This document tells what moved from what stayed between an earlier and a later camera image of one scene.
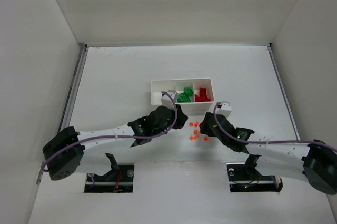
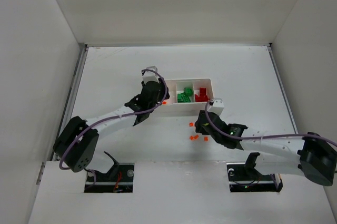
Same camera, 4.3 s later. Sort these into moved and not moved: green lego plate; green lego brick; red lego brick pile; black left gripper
Moved: black left gripper
Not moved: red lego brick pile; green lego plate; green lego brick
